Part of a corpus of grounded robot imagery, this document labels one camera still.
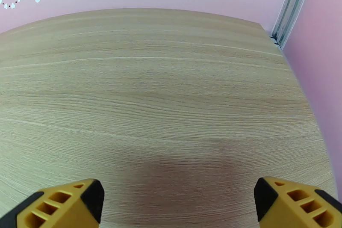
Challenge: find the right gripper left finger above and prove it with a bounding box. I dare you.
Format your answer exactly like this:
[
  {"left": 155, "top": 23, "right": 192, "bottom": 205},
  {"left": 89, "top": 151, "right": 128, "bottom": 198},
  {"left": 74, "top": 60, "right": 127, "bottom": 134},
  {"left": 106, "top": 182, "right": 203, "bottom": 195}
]
[{"left": 0, "top": 178, "right": 105, "bottom": 228}]

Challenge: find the aluminium corner frame post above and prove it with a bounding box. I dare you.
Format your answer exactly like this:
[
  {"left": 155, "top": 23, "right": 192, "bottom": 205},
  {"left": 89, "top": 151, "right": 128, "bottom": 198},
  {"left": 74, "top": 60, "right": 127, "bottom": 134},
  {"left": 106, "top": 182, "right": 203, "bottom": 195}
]
[{"left": 270, "top": 0, "right": 315, "bottom": 50}]

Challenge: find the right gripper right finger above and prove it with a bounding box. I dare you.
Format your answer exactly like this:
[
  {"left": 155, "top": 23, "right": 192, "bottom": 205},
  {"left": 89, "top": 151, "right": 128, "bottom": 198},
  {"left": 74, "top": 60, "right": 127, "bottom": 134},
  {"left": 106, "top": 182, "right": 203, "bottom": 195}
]
[{"left": 254, "top": 176, "right": 342, "bottom": 228}]

